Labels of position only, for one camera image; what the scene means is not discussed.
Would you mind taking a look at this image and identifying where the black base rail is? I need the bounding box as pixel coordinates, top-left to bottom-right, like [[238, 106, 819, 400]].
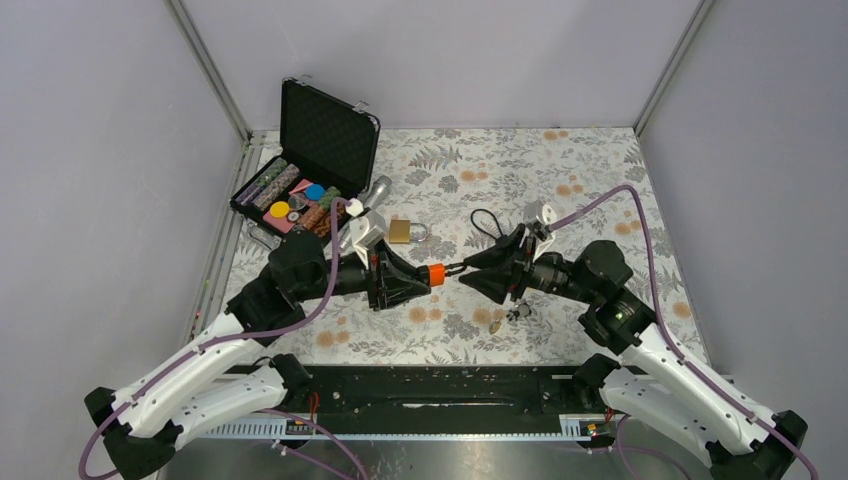
[[271, 365, 611, 437]]

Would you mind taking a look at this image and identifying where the black cable lock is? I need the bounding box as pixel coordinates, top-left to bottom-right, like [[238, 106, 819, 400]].
[[466, 208, 506, 247]]

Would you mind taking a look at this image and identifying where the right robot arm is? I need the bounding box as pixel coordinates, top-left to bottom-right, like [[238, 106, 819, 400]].
[[459, 226, 808, 479]]

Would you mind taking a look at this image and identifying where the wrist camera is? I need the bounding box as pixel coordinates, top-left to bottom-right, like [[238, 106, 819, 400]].
[[346, 199, 388, 267], [524, 200, 558, 261]]

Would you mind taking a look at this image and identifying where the black poker chip case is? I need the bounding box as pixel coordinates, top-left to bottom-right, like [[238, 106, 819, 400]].
[[230, 78, 381, 242]]

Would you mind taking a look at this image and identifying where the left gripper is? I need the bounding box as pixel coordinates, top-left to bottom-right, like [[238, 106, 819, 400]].
[[296, 239, 432, 311]]

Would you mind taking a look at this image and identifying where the silver microphone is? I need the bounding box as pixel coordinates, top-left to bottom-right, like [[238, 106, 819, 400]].
[[339, 175, 392, 253]]

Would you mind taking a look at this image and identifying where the large brass padlock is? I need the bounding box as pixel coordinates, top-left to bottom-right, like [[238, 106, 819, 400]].
[[387, 219, 430, 244]]

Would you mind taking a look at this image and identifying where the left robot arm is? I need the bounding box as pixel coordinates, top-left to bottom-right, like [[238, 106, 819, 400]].
[[85, 231, 445, 479]]

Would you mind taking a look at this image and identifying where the floral table mat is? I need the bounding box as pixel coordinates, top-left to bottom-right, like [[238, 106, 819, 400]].
[[265, 128, 707, 365]]

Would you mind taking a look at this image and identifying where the orange black carabiner clip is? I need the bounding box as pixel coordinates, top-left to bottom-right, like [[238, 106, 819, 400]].
[[416, 262, 468, 287]]

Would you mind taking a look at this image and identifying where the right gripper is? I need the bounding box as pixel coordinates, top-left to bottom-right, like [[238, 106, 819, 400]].
[[458, 222, 598, 305]]

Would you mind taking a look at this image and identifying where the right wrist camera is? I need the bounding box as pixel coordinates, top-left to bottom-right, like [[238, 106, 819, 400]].
[[524, 200, 558, 261]]

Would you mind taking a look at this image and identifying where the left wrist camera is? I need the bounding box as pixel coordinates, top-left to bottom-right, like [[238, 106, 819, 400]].
[[346, 199, 388, 267]]

